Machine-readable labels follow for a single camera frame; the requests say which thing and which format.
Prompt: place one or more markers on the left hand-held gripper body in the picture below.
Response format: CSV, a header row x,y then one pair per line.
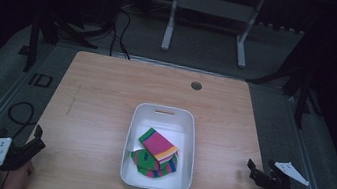
x,y
9,151

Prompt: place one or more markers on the white metal table frame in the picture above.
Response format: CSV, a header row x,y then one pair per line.
x,y
213,6

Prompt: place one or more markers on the person's left hand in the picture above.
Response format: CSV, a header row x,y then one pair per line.
x,y
17,179

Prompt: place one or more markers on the pink striped sock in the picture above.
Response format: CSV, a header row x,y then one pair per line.
x,y
159,145

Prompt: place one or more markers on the black metal stand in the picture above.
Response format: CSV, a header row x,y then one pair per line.
x,y
33,44
303,94

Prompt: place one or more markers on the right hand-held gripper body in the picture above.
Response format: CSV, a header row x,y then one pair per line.
x,y
276,181

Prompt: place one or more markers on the green striped sock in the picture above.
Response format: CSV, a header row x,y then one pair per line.
x,y
145,165

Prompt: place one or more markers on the white plastic basket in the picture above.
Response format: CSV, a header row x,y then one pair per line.
x,y
183,137

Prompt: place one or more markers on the grey table grommet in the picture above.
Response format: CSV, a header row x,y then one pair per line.
x,y
196,86

